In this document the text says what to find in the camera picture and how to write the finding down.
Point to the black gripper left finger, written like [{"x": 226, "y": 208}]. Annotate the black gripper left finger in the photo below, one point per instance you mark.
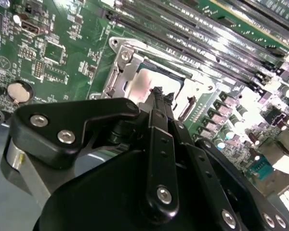
[{"x": 62, "y": 115}]

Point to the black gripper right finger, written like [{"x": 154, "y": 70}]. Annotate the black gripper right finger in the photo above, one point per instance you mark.
[{"x": 215, "y": 192}]

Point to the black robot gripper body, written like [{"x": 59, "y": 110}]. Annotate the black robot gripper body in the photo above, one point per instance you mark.
[{"x": 98, "y": 204}]

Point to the silver square CPU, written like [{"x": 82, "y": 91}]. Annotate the silver square CPU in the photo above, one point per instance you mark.
[{"x": 144, "y": 81}]

